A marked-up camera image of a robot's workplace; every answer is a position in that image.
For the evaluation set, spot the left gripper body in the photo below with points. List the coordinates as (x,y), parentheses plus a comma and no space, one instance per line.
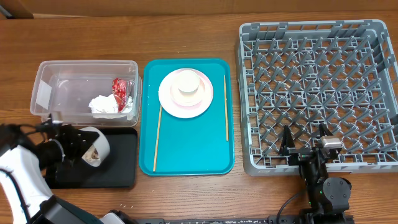
(67,139)

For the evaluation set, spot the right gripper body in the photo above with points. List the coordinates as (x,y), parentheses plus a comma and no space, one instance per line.
(300,154)

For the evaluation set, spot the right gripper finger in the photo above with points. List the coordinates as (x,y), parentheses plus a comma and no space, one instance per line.
(324,131)
(287,143)

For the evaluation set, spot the grey bowl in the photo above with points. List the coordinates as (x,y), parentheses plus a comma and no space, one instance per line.
(101,145)

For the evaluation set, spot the white napkin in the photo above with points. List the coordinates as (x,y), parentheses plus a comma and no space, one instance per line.
(107,107)

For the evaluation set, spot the red snack wrapper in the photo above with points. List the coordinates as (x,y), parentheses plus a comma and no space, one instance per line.
(119,90)

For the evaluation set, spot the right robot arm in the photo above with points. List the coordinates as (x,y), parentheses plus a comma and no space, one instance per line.
(328,197)

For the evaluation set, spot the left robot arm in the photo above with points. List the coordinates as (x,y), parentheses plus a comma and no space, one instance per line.
(22,161)

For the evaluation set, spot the grey dishwasher rack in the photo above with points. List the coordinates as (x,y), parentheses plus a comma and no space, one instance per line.
(302,74)

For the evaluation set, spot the rice and food scraps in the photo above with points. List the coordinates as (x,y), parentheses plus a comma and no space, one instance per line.
(91,155)

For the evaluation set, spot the black plastic tray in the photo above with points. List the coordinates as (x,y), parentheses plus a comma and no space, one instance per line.
(117,170)

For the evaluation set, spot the clear plastic bin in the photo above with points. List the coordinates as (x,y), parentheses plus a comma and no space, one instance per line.
(68,86)

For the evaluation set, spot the left wooden chopstick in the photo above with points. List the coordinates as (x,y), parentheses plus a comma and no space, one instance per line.
(157,139)

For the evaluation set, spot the wooden chopstick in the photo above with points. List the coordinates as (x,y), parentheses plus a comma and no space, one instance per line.
(157,139)
(226,108)

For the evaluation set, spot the teal serving tray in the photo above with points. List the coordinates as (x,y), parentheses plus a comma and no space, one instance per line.
(193,146)

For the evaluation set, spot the right wooden chopstick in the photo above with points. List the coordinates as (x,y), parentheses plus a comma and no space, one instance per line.
(226,108)

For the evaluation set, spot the pink plate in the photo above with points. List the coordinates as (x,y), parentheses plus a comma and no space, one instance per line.
(185,105)

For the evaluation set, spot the cream paper cup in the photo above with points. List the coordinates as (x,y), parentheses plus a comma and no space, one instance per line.
(187,81)

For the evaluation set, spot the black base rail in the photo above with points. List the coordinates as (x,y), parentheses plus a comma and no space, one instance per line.
(285,219)

